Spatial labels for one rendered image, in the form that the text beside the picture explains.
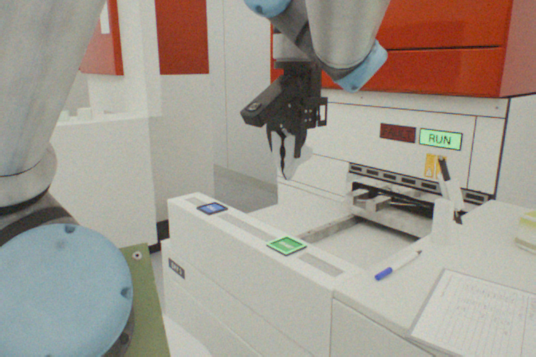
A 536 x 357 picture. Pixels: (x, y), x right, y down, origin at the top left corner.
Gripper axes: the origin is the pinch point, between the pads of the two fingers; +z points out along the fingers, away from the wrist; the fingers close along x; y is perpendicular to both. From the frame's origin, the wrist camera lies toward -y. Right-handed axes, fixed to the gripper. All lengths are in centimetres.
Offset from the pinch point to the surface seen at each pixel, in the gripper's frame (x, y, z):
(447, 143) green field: -3, 58, 2
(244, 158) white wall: 284, 206, 84
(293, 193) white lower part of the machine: 56, 58, 31
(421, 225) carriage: -3, 48, 23
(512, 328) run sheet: -36.8, 6.1, 13.9
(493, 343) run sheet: -36.3, 1.2, 13.9
